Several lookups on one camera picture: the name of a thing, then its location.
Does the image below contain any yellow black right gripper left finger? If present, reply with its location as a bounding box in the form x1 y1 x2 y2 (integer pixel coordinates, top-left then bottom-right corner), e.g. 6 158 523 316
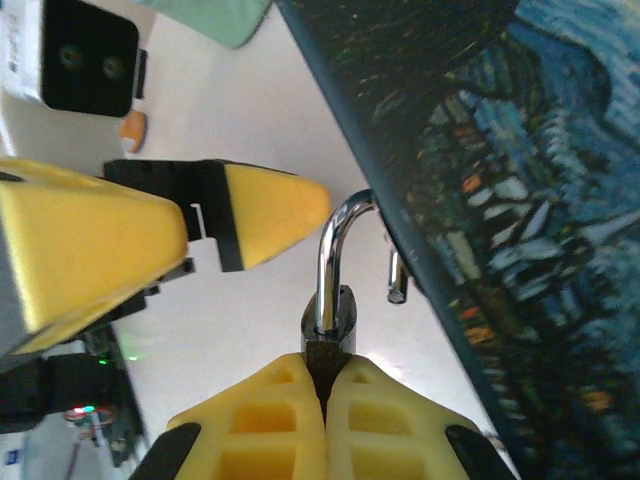
127 351 330 480

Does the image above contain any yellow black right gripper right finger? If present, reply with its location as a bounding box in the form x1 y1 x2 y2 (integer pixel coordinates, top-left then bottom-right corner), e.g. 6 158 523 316
323 353 519 480

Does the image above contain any black padlock with silver shackle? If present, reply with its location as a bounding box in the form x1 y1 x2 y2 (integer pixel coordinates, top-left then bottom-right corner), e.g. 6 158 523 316
299 188 413 409

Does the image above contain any orange round cap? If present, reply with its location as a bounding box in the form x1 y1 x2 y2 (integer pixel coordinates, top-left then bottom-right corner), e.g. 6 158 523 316
118 110 150 154

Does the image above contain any green circuit board with LEDs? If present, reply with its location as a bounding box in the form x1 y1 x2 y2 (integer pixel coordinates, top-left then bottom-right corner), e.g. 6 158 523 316
63 329 151 470

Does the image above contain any mint green zip case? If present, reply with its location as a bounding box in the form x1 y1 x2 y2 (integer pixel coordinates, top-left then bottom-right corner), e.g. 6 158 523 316
133 0 274 50

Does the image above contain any dark blue painted tin box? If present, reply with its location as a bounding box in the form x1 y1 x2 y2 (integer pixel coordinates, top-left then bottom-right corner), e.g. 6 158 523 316
276 0 640 480

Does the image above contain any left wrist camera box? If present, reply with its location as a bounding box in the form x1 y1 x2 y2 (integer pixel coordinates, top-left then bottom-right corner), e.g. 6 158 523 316
0 0 150 120

